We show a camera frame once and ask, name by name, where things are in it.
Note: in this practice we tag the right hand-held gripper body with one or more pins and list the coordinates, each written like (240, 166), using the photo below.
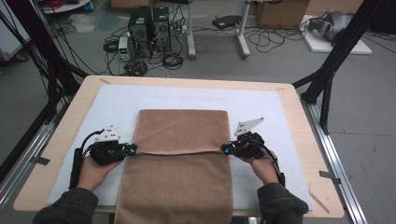
(249, 147)

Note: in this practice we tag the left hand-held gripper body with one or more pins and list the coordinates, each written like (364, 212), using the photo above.
(107, 152)

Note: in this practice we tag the tan towel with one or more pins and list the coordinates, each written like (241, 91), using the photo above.
(174, 180)

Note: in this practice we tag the person's left hand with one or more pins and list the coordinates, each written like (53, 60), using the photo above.
(91, 174)

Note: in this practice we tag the person's right hand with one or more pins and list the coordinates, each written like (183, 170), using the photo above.
(264, 171)

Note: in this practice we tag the white grid mat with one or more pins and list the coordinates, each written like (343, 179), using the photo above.
(264, 102)

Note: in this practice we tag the grey tape piece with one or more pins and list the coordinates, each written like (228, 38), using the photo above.
(327, 174)
(42, 160)

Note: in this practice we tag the thin wooden stick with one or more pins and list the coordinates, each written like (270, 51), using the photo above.
(319, 202)

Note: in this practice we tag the white power supply unit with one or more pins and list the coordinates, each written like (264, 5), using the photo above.
(124, 48)

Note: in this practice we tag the large black computer tower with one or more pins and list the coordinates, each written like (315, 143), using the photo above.
(140, 28)

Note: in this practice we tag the white desk stand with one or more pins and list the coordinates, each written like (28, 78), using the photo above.
(191, 31)

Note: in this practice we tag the black flat device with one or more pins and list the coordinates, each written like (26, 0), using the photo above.
(225, 21)

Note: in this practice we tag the slim black computer tower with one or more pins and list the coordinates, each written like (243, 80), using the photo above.
(162, 28)

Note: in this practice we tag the white floor board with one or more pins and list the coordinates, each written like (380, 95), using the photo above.
(320, 46)

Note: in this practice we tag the blue floor mat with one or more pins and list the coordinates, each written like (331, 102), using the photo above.
(109, 20)

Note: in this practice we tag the clear plastic sheet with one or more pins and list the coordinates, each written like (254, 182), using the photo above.
(82, 23)

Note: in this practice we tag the large cardboard box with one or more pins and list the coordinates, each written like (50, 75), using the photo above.
(280, 14)

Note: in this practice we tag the white cabinet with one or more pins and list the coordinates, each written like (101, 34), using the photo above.
(9, 40)

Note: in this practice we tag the round white table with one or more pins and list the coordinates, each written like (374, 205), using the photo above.
(68, 7)

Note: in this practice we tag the grey plastic shell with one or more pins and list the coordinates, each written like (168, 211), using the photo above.
(336, 21)

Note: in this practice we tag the aluminium rail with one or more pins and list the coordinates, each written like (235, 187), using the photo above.
(28, 155)
(330, 155)

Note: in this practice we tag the black metal frame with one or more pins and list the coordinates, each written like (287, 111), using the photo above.
(342, 46)
(40, 40)

